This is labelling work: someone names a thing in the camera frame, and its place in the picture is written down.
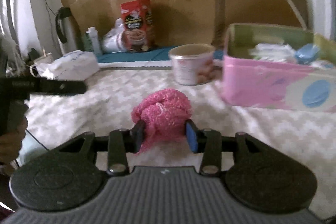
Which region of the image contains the pink fluffy soft ball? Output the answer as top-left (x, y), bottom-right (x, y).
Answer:
top-left (131, 89), bottom-right (192, 152)

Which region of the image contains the blue white tissue pack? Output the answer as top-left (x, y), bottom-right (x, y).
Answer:
top-left (248, 43), bottom-right (297, 64)

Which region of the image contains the person's left hand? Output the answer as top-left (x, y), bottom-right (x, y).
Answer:
top-left (0, 117), bottom-right (28, 164)

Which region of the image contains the white tissue packet stack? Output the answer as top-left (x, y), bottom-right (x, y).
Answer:
top-left (42, 50), bottom-right (100, 81)

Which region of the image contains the small white bottle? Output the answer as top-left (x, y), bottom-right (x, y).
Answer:
top-left (85, 27), bottom-right (102, 56)

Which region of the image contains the pink macaron tin box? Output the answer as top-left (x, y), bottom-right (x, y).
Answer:
top-left (219, 23), bottom-right (335, 113)

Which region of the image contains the white plastic bag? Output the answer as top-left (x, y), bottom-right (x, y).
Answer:
top-left (101, 18), bottom-right (128, 53)

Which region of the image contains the patterned beige tablecloth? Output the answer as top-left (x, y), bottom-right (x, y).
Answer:
top-left (27, 69), bottom-right (335, 218)

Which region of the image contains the white snack tub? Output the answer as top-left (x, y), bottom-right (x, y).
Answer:
top-left (169, 44), bottom-right (222, 86)

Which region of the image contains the teal blue mat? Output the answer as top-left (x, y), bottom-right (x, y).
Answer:
top-left (97, 44), bottom-right (211, 68)

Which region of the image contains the red cocoa box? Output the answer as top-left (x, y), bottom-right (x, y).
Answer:
top-left (120, 0), bottom-right (155, 52)

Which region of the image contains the brown chair back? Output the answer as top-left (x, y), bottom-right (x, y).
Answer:
top-left (212, 0), bottom-right (302, 47)

